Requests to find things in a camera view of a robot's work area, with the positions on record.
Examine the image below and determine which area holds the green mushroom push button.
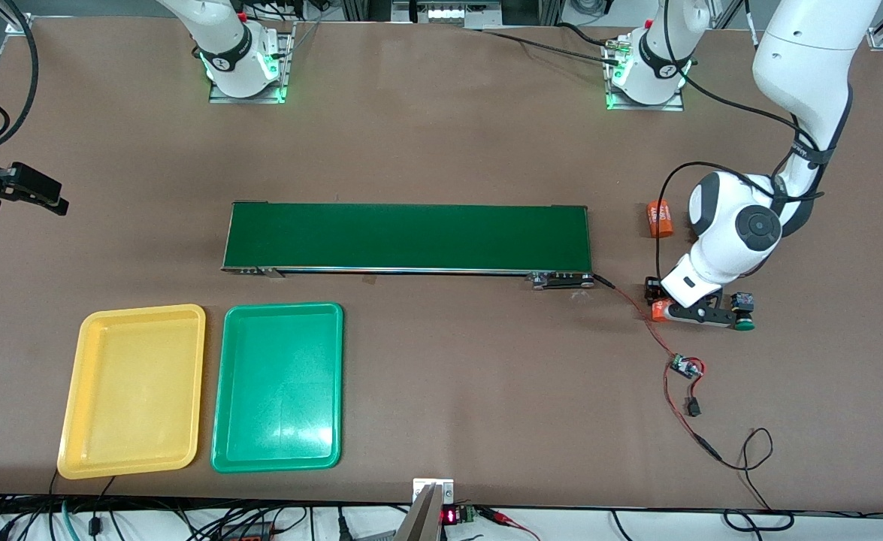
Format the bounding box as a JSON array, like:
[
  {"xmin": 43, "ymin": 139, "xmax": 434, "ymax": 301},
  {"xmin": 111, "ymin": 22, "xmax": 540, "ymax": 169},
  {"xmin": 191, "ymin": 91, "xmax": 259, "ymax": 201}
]
[{"xmin": 732, "ymin": 292, "xmax": 756, "ymax": 332}]

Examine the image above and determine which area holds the yellow plastic tray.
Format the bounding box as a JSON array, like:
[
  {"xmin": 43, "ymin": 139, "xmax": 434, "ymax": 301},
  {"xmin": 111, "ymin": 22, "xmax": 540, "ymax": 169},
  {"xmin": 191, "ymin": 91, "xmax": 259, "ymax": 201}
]
[{"xmin": 56, "ymin": 304, "xmax": 207, "ymax": 480}]

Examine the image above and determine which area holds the red test lead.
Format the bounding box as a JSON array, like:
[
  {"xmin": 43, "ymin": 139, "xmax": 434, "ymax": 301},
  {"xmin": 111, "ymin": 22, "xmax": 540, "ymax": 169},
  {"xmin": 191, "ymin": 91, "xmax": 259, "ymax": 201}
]
[{"xmin": 479, "ymin": 507, "xmax": 541, "ymax": 541}]

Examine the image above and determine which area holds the green conveyor belt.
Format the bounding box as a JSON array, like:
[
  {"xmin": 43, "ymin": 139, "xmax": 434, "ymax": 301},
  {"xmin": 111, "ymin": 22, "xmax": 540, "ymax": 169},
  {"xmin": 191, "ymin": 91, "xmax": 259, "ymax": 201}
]
[{"xmin": 221, "ymin": 201, "xmax": 596, "ymax": 290}]

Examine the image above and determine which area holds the green plastic tray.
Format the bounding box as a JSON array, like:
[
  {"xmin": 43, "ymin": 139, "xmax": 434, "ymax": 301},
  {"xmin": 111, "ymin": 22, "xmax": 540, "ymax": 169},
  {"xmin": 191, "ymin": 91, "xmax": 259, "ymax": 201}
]
[{"xmin": 210, "ymin": 302, "xmax": 345, "ymax": 474}]

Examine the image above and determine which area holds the silver box with lights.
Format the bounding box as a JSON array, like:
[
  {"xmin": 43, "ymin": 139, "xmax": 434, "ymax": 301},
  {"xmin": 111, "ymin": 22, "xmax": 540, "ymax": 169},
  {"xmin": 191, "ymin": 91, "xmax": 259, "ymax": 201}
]
[{"xmin": 392, "ymin": 0, "xmax": 503, "ymax": 29}]

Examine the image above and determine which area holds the red and black wire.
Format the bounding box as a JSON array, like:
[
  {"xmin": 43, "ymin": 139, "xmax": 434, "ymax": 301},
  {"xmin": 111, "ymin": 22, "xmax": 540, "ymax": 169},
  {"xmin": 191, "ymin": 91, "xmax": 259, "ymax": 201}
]
[{"xmin": 594, "ymin": 274, "xmax": 724, "ymax": 463}]

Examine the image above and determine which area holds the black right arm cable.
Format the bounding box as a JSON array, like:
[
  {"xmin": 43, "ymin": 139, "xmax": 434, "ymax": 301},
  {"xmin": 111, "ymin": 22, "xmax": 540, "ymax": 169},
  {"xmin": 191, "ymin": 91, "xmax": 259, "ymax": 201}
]
[{"xmin": 0, "ymin": 0, "xmax": 40, "ymax": 147}]

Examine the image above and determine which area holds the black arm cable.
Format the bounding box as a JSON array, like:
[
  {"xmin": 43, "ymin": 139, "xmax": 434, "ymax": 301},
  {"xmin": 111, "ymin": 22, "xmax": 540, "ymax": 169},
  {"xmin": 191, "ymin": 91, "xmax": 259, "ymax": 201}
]
[
  {"xmin": 0, "ymin": 0, "xmax": 40, "ymax": 147},
  {"xmin": 653, "ymin": 45, "xmax": 855, "ymax": 301}
]

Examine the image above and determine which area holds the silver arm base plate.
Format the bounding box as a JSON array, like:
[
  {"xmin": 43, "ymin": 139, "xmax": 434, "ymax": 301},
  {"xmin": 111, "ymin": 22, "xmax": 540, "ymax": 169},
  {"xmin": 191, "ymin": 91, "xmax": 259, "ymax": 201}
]
[
  {"xmin": 605, "ymin": 38, "xmax": 686, "ymax": 112},
  {"xmin": 208, "ymin": 23, "xmax": 295, "ymax": 104}
]

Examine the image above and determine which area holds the looped black cable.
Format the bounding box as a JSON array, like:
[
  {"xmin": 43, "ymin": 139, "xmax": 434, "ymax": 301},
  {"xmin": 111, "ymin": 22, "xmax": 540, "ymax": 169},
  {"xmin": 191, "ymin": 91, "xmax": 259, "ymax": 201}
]
[{"xmin": 715, "ymin": 427, "xmax": 797, "ymax": 533}]

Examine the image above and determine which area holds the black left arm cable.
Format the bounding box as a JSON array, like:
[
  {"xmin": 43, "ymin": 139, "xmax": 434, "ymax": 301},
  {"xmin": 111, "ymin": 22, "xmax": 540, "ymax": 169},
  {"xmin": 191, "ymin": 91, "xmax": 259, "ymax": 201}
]
[{"xmin": 653, "ymin": 45, "xmax": 855, "ymax": 301}]

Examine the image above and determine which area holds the black table cable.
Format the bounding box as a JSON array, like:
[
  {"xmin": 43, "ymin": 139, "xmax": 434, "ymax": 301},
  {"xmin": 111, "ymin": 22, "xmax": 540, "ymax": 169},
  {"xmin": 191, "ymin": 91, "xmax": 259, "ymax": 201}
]
[{"xmin": 479, "ymin": 21, "xmax": 622, "ymax": 65}]

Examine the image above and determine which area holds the silver camera mount bracket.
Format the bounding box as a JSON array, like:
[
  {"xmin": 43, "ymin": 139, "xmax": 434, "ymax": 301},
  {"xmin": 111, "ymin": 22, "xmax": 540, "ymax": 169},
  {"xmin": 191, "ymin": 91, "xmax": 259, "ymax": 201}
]
[{"xmin": 395, "ymin": 478, "xmax": 455, "ymax": 541}]

